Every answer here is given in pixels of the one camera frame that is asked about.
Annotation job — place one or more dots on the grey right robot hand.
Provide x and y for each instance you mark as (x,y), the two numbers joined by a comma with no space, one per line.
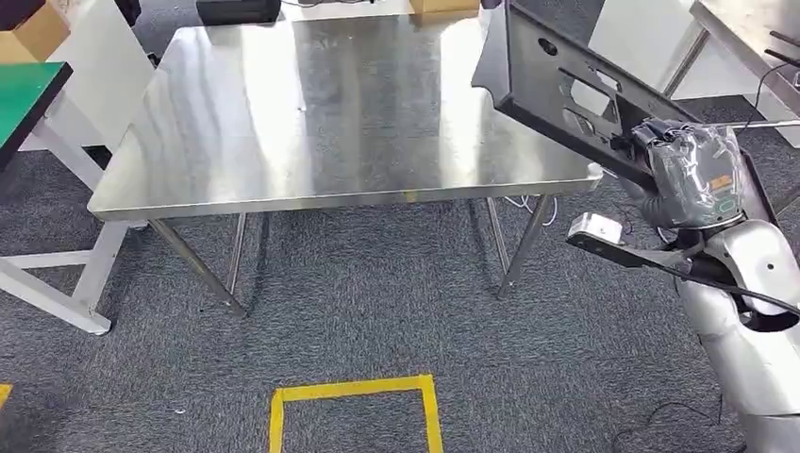
(694,178)

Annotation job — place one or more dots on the black plastic frame panel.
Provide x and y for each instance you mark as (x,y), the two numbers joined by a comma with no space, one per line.
(531,81)

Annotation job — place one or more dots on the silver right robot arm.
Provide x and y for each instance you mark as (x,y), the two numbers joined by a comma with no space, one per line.
(756,350)

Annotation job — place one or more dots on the stainless steel table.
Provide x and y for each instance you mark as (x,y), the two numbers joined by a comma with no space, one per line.
(750,31)
(344,112)

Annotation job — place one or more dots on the cardboard box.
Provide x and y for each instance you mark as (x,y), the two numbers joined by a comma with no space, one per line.
(444,9)
(37,37)

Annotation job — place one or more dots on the yellow floor tape square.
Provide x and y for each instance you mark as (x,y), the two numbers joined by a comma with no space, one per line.
(431,406)

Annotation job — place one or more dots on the black case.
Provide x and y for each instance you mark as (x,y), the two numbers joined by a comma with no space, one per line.
(237,10)

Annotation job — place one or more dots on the green topped white table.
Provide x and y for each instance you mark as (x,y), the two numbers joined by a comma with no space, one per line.
(25,100)

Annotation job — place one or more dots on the yellow floor tape strip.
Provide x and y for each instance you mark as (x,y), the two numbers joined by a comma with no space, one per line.
(4,394)

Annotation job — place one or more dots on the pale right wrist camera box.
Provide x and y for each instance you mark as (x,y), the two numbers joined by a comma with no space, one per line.
(594,228)

